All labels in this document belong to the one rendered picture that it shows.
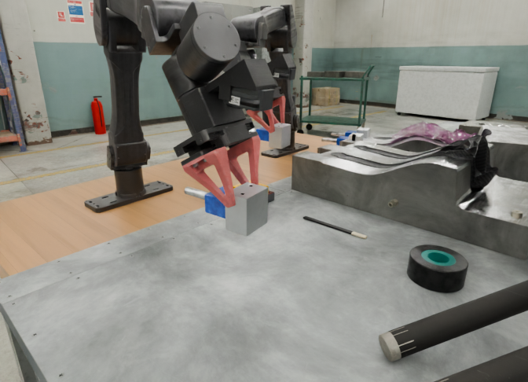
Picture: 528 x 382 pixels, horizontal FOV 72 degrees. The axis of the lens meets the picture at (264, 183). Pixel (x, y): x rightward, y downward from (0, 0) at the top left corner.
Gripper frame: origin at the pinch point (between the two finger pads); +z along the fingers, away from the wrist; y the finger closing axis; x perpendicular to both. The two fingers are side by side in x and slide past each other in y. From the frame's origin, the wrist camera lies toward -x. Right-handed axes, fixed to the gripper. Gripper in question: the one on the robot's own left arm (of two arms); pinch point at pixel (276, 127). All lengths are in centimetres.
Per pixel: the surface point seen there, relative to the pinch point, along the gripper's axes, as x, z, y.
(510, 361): -39, 33, -45
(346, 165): -14.1, 14.9, -2.1
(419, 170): -29.8, 19.7, -8.6
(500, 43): -63, 0, 736
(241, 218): -15.8, 11.1, -44.6
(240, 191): -16.2, 8.0, -43.0
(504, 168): -40, 34, 30
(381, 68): 155, -61, 801
